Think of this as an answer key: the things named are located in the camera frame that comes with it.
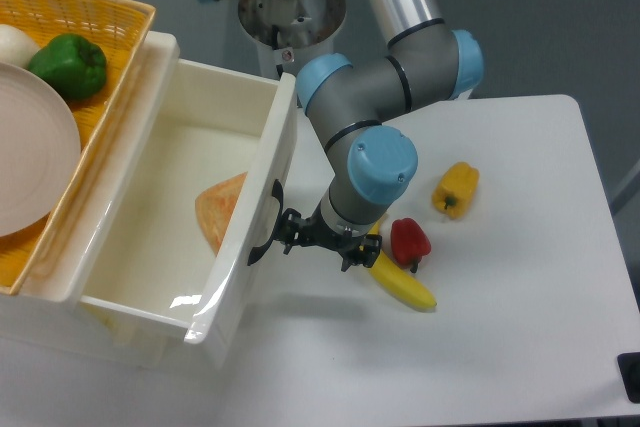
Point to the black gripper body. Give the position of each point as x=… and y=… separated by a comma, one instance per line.
x=314, y=232

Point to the white drawer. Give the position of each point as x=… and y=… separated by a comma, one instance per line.
x=156, y=273

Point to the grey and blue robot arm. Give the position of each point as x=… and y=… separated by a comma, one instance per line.
x=350, y=107

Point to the white drawer cabinet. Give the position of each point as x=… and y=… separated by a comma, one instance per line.
x=48, y=310

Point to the yellow banana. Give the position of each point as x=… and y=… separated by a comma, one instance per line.
x=401, y=283

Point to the red bell pepper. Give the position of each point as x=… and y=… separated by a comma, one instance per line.
x=409, y=243

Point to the orange bread slice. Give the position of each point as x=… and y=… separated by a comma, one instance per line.
x=214, y=208

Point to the yellow bell pepper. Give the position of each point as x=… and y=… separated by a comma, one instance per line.
x=456, y=189

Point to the pink round plate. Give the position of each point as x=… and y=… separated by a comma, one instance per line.
x=40, y=148

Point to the yellow woven basket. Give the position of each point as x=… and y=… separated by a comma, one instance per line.
x=119, y=28

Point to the green bell pepper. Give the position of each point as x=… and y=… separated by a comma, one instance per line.
x=72, y=65

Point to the black corner clamp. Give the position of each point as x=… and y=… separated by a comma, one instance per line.
x=629, y=366

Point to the white onion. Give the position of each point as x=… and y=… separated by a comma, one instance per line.
x=17, y=48

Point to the white bracket behind table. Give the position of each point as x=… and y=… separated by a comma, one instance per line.
x=466, y=94

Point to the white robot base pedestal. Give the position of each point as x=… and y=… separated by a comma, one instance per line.
x=287, y=34

